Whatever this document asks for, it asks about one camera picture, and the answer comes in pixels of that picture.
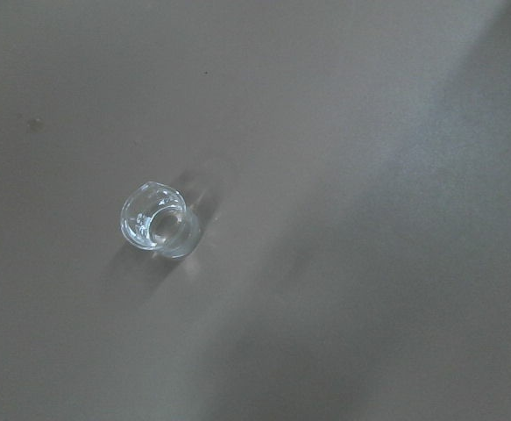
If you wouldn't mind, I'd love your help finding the clear shot glass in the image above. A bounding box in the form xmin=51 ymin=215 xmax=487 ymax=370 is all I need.
xmin=120 ymin=182 xmax=202 ymax=260

